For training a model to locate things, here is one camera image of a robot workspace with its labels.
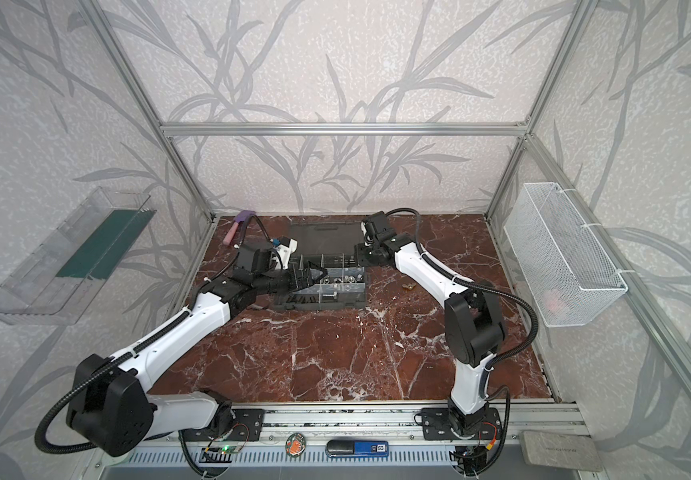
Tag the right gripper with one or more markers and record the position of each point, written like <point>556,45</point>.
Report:
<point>363,255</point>

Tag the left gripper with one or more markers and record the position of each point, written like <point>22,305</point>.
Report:
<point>292,279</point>

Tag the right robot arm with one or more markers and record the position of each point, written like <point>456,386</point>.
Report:
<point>474,328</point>

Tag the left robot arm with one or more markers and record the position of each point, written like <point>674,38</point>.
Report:
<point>110,406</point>

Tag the purple pink brush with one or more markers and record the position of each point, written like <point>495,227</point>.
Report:
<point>239,219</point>

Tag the grey plastic organizer box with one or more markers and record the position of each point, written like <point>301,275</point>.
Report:
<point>328,245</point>

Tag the round orange badge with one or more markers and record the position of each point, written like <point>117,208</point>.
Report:
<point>296,445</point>

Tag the blue black usb device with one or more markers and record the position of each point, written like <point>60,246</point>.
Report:
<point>349,448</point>

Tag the grey foam pad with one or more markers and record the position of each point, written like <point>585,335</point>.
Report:
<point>548,449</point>

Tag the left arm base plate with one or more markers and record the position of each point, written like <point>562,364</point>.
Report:
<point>246,426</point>

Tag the white wire mesh basket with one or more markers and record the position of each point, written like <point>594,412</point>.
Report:
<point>570,275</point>

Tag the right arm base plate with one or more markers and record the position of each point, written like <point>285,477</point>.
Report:
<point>449,423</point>

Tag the clear wall shelf tray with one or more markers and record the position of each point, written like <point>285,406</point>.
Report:
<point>56,284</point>

